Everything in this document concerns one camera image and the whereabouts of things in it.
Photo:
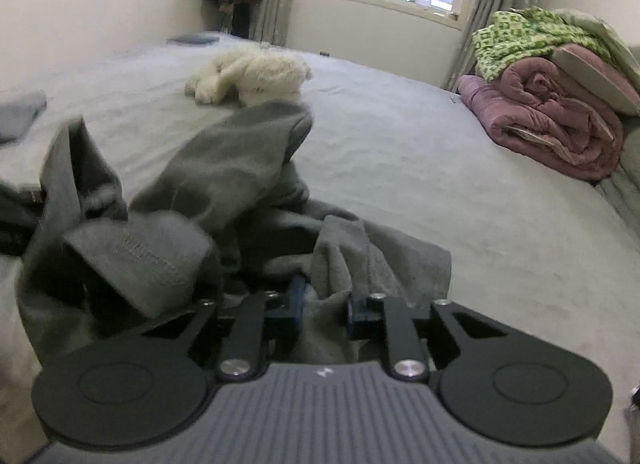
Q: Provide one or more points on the pink pillow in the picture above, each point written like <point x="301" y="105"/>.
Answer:
<point x="595" y="69"/>

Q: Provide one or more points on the grey t-shirt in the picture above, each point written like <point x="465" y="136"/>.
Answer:
<point x="225" y="169"/>

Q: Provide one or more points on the grey duvet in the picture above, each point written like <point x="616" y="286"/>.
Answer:
<point x="627" y="169"/>

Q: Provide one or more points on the bed with grey sheet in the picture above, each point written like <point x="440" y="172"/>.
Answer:
<point x="400" y="169"/>

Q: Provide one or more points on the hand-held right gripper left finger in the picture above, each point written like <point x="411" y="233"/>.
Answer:
<point x="292" y="314"/>

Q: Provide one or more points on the folded grey cloth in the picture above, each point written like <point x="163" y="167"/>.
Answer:
<point x="17" y="114"/>

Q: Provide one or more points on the pink folded quilt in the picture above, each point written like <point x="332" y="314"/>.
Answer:
<point x="550" y="114"/>

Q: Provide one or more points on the green patterned blanket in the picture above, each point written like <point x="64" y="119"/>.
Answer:
<point x="520" y="39"/>

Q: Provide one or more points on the white plush dog toy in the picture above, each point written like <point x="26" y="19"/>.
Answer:
<point x="250" y="74"/>

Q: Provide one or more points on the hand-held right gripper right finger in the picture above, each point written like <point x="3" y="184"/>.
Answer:
<point x="357" y="316"/>

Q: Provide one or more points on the dark tablet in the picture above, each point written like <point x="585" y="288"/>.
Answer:
<point x="195" y="38"/>

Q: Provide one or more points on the grey-green pillow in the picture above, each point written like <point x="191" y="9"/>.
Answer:
<point x="607" y="32"/>

